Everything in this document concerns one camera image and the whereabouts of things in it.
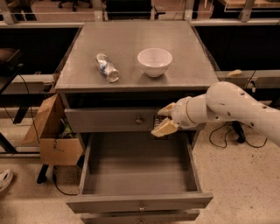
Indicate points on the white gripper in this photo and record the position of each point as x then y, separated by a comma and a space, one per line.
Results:
180, 113

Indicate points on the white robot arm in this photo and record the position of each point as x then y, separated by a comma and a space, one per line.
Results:
222, 102

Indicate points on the grey drawer cabinet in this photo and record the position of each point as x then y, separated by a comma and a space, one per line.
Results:
81, 84

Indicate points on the open grey middle drawer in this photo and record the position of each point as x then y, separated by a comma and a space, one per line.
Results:
137, 172

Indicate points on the grey top drawer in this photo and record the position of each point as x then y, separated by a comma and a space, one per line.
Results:
87, 120

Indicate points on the grey bottom drawer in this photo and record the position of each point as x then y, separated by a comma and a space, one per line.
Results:
140, 217

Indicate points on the white ceramic bowl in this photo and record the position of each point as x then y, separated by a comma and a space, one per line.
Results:
154, 61

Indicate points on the black table leg right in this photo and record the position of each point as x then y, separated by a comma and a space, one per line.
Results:
239, 131

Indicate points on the clear plastic water bottle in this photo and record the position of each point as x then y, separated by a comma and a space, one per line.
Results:
107, 68

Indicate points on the yellow foam scrap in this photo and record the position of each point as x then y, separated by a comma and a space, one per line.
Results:
236, 72

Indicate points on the open cardboard box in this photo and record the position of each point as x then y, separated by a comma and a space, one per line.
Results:
47, 132

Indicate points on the black office chair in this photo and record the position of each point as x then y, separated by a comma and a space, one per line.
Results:
75, 4

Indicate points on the dark desk left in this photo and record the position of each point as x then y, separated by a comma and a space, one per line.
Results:
9, 69

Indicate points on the white round object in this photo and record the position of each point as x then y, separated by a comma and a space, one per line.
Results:
6, 177

